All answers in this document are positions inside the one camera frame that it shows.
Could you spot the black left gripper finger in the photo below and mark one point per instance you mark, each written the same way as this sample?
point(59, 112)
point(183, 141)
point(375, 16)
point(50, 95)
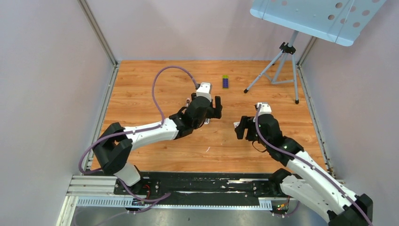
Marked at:
point(218, 102)
point(218, 112)

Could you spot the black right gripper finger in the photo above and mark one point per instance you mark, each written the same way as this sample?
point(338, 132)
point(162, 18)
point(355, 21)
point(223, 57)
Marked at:
point(240, 130)
point(243, 122)

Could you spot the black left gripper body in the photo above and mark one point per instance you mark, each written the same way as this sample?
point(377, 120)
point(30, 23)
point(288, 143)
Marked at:
point(208, 115)

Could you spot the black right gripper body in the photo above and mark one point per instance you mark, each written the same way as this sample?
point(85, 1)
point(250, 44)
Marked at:
point(251, 134)

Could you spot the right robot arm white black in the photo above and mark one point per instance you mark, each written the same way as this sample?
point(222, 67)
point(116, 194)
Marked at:
point(302, 178)

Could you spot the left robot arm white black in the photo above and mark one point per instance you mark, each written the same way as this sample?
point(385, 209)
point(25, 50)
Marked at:
point(113, 147)

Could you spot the purple green small block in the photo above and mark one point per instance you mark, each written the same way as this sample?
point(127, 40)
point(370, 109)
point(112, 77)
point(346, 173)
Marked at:
point(225, 81)

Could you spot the grey tripod stand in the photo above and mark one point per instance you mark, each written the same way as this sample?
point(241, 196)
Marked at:
point(285, 49)

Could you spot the light blue perforated tray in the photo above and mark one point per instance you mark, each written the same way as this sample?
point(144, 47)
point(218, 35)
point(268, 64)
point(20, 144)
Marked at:
point(337, 21)

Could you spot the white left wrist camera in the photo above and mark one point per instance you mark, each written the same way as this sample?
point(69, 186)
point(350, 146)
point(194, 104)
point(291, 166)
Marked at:
point(204, 90)

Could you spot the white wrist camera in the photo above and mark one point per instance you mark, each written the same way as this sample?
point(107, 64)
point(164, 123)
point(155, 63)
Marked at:
point(204, 90)
point(263, 108)

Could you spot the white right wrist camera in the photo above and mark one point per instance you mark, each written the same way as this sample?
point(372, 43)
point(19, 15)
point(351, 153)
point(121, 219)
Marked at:
point(263, 108)

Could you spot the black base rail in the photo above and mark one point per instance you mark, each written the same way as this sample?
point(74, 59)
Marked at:
point(183, 190)

